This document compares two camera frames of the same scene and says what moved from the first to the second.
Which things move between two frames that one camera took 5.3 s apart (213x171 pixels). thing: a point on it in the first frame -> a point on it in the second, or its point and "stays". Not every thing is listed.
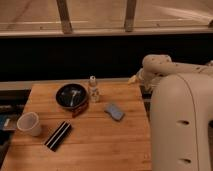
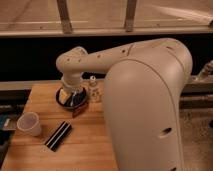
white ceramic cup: [29, 122] stays
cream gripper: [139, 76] -> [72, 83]
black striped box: [57, 137] stays
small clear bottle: [94, 95] stays
